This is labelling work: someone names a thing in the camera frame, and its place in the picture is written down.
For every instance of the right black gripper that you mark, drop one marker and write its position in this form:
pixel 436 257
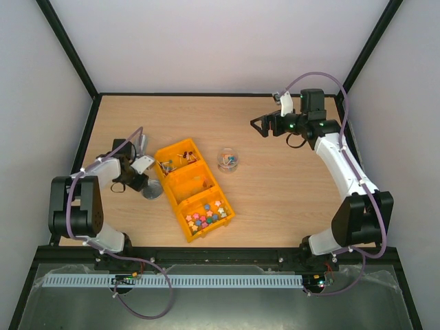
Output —
pixel 271 122

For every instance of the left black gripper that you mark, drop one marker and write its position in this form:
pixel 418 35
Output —
pixel 140 184

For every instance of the round metal lid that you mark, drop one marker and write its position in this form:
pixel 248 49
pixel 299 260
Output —
pixel 153 190

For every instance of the clear plastic jar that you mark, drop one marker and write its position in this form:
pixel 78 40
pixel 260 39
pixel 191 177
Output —
pixel 227 160

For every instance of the orange three-compartment bin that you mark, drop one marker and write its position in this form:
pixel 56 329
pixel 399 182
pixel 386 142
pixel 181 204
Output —
pixel 196 198

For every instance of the metal scoop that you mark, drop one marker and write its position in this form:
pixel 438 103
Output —
pixel 141 146

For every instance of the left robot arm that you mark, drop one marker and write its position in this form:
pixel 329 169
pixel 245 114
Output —
pixel 75 202

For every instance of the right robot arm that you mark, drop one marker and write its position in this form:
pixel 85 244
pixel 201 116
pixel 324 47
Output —
pixel 361 222

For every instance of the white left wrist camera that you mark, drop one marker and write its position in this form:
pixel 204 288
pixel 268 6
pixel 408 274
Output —
pixel 143 163

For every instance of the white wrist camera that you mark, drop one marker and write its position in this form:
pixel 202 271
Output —
pixel 143 163
pixel 285 101

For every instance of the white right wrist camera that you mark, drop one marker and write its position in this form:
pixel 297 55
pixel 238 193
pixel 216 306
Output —
pixel 285 101

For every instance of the black aluminium frame rail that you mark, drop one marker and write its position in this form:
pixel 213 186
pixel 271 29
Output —
pixel 278 259

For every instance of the white slotted cable duct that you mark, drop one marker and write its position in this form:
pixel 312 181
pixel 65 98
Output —
pixel 175 281

